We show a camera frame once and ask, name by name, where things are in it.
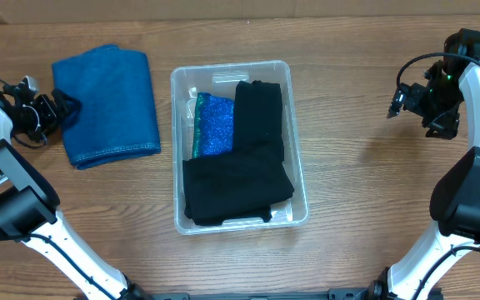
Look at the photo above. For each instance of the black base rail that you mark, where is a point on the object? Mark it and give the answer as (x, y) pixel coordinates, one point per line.
(346, 293)

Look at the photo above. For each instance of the clear plastic storage bin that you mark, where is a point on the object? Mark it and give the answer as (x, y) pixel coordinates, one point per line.
(221, 80)

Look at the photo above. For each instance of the blue green sequin garment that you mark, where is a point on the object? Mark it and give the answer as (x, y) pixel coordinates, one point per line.
(213, 125)

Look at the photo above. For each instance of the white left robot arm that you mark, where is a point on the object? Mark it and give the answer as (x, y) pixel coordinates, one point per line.
(29, 206)

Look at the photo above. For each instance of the blue denim cloth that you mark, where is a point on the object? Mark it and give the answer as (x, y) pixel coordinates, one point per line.
(117, 119)

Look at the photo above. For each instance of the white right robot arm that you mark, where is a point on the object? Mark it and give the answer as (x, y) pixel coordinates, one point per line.
(455, 201)

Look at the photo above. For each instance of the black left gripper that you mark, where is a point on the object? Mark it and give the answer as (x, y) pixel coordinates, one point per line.
(50, 113)

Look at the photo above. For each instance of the black cloth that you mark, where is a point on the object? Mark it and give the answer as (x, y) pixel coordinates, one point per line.
(239, 184)
(258, 116)

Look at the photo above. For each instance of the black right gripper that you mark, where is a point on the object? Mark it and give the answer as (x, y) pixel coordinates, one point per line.
(447, 123)

